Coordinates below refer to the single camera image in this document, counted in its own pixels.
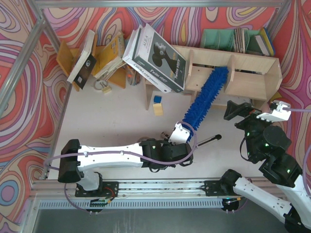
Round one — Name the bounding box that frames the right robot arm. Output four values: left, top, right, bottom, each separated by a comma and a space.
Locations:
220, 100, 311, 233

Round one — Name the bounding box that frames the light wooden bookshelf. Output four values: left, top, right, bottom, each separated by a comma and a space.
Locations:
143, 45, 283, 126

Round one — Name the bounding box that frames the blue covered notebook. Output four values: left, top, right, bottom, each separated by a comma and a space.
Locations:
254, 28, 276, 57

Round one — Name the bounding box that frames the blue eraser block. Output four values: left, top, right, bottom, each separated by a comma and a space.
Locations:
153, 95, 162, 104

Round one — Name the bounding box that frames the pink pig figure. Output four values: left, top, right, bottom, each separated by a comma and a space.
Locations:
262, 103, 270, 112

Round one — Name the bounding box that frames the yellow worn book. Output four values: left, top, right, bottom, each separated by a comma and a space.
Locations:
93, 31, 125, 81

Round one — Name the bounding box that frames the blue fluffy duster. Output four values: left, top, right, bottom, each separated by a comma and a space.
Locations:
182, 67, 228, 130

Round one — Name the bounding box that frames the beige masking tape roll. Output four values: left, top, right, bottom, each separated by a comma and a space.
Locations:
140, 137, 150, 141

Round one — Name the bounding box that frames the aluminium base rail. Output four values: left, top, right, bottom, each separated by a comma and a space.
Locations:
30, 179, 292, 199

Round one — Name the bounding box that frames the beige black stapler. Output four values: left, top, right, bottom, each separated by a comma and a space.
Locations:
160, 132, 170, 141

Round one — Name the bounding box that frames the pencil cup with pencils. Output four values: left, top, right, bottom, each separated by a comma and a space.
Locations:
125, 65, 141, 86

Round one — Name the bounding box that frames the spiral notebook white cover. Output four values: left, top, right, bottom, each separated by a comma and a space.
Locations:
212, 93, 252, 109

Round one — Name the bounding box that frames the black white paperback book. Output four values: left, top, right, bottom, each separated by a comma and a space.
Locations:
67, 30, 96, 89

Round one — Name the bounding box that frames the orange wooden book stand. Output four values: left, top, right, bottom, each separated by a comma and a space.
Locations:
56, 34, 126, 91

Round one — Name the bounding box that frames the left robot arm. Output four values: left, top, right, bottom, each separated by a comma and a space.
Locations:
57, 138, 193, 192

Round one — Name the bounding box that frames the white Chokladfabriken book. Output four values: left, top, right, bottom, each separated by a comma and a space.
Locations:
122, 25, 172, 93

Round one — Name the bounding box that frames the Twins story book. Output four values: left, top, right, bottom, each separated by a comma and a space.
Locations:
133, 24, 187, 93

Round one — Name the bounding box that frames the green desk organizer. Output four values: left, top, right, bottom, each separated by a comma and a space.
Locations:
200, 29, 264, 56

